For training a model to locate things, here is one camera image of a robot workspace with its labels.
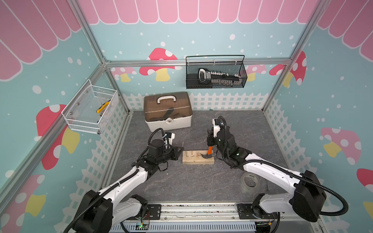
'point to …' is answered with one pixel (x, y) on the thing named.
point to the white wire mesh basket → (88, 108)
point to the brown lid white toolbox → (167, 111)
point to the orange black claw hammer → (210, 153)
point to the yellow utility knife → (108, 102)
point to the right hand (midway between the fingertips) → (208, 129)
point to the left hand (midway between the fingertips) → (183, 151)
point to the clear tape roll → (250, 181)
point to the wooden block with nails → (194, 157)
